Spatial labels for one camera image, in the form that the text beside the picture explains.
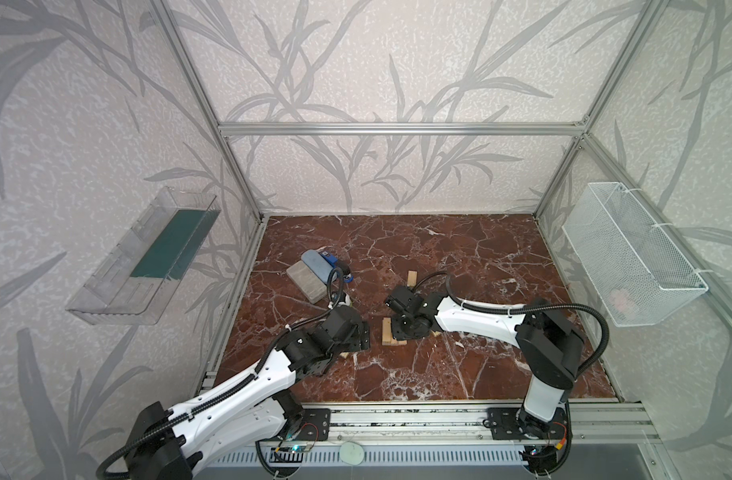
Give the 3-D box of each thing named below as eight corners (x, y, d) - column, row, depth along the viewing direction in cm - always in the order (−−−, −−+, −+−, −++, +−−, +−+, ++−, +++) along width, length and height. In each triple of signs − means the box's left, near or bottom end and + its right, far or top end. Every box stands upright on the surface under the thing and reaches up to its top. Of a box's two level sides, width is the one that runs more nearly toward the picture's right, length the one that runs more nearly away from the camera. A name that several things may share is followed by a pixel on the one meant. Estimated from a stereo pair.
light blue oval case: (301, 261, 109) (299, 255, 106) (314, 252, 112) (312, 247, 109) (324, 284, 103) (323, 279, 100) (337, 274, 105) (336, 269, 103)
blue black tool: (347, 284, 103) (346, 278, 99) (322, 258, 110) (320, 251, 107) (354, 279, 104) (353, 272, 101) (329, 254, 111) (327, 247, 108)
